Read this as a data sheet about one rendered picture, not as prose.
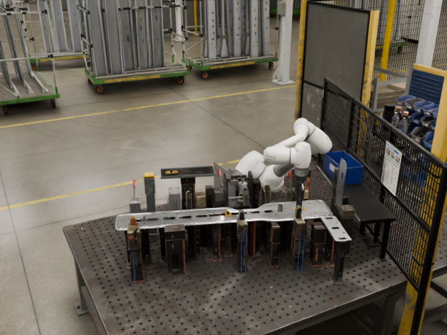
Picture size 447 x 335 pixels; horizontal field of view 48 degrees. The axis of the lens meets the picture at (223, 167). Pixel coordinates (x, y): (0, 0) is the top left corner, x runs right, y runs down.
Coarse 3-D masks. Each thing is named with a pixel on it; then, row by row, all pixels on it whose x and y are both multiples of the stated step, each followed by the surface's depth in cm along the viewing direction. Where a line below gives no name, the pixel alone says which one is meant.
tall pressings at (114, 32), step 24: (96, 0) 899; (120, 0) 940; (144, 0) 955; (96, 24) 915; (120, 24) 948; (144, 24) 972; (96, 48) 928; (120, 48) 939; (144, 48) 987; (96, 72) 936; (120, 72) 959
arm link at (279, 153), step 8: (296, 128) 351; (304, 128) 348; (296, 136) 336; (304, 136) 340; (280, 144) 317; (288, 144) 328; (264, 152) 312; (272, 152) 309; (280, 152) 308; (288, 152) 308; (272, 160) 310; (280, 160) 309; (288, 160) 309
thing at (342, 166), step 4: (344, 160) 315; (340, 164) 322; (344, 164) 315; (340, 168) 322; (344, 168) 315; (340, 172) 323; (344, 172) 316; (340, 176) 323; (344, 176) 316; (340, 180) 323; (344, 180) 317; (340, 184) 324; (344, 184) 316; (340, 188) 324; (344, 188) 317; (336, 192) 331; (336, 196) 332; (340, 196) 325; (336, 200) 333; (340, 200) 326; (340, 204) 326
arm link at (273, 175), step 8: (312, 136) 358; (320, 136) 358; (312, 144) 361; (320, 144) 359; (328, 144) 360; (312, 152) 366; (320, 152) 364; (272, 168) 398; (280, 168) 390; (288, 168) 387; (264, 176) 399; (272, 176) 396; (280, 176) 396; (264, 184) 403; (272, 184) 400; (280, 184) 403
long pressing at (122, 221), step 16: (208, 208) 327; (224, 208) 327; (272, 208) 328; (288, 208) 328; (320, 208) 328; (144, 224) 309; (160, 224) 309; (176, 224) 309; (192, 224) 310; (208, 224) 311
